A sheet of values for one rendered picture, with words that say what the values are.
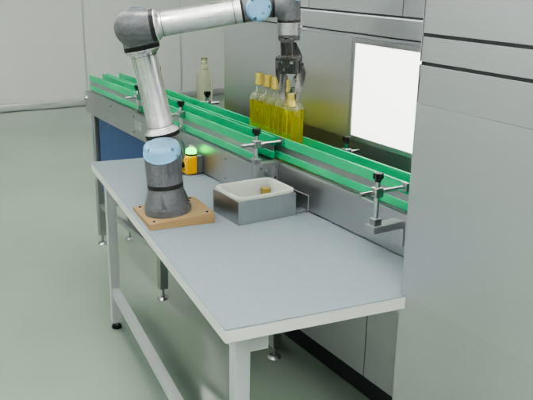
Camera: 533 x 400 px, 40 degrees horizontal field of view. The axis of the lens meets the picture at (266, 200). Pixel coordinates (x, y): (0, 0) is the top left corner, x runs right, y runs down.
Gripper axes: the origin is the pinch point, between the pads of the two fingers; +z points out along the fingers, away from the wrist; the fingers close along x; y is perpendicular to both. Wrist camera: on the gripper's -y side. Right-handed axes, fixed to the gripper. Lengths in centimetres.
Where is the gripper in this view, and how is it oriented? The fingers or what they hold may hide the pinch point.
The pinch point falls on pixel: (290, 96)
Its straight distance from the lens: 245.0
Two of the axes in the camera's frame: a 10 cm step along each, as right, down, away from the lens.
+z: 0.2, 9.5, 3.1
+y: -2.4, 3.1, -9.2
